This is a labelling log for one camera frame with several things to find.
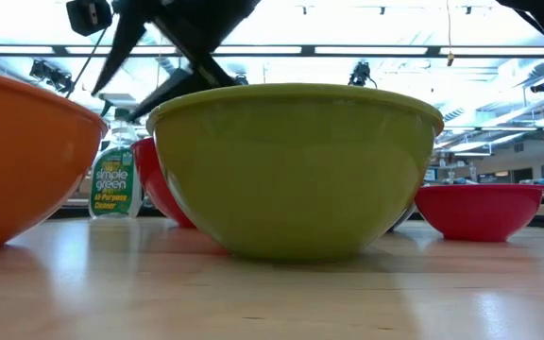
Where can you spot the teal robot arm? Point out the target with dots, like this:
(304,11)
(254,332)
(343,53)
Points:
(536,182)
(461,180)

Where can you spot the green bowl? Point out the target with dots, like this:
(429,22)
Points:
(291,179)

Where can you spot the smallest pink-red bowl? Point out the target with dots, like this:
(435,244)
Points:
(480,212)

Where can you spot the large orange bowl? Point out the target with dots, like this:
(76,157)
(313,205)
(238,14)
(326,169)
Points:
(17,156)

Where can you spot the black overhead camera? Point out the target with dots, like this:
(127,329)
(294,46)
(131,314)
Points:
(361,73)

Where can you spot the Simple Green spray bottle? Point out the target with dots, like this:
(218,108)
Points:
(111,184)

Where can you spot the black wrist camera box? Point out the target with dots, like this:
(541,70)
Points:
(88,16)

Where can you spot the largest red bowl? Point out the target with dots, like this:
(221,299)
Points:
(151,179)

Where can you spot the black overhead frame beam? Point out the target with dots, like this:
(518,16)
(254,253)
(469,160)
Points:
(300,50)

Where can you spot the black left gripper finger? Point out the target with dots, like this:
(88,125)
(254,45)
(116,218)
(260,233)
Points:
(118,52)
(173,94)

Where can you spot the black mounted camera cluster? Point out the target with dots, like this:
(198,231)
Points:
(50,75)

